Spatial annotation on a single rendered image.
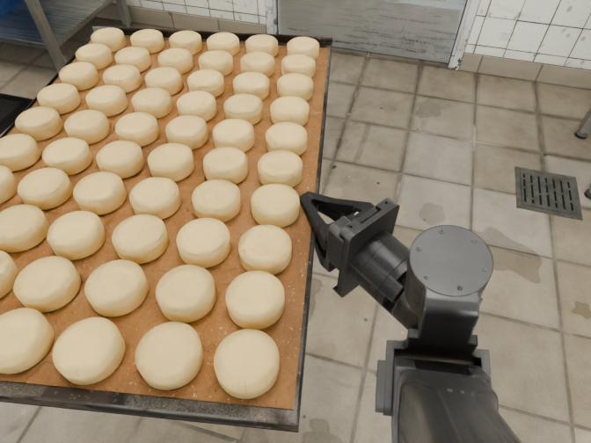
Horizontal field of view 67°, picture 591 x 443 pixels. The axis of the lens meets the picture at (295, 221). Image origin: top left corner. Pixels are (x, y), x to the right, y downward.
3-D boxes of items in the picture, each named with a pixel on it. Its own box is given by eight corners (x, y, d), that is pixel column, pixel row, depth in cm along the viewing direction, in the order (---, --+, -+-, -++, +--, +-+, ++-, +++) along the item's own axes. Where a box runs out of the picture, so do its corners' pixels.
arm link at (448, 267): (375, 417, 37) (486, 432, 35) (375, 383, 27) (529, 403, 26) (382, 286, 43) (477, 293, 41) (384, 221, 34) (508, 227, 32)
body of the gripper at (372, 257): (385, 192, 42) (449, 239, 38) (371, 256, 49) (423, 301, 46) (335, 225, 39) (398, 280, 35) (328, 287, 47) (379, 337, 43)
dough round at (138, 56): (146, 75, 65) (142, 62, 64) (113, 73, 66) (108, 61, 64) (156, 58, 69) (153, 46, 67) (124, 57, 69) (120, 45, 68)
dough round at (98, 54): (88, 54, 70) (83, 41, 68) (119, 55, 69) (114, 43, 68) (73, 69, 66) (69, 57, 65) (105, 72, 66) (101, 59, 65)
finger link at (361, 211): (327, 165, 48) (392, 216, 43) (324, 210, 53) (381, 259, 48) (277, 194, 45) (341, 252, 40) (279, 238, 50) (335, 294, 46)
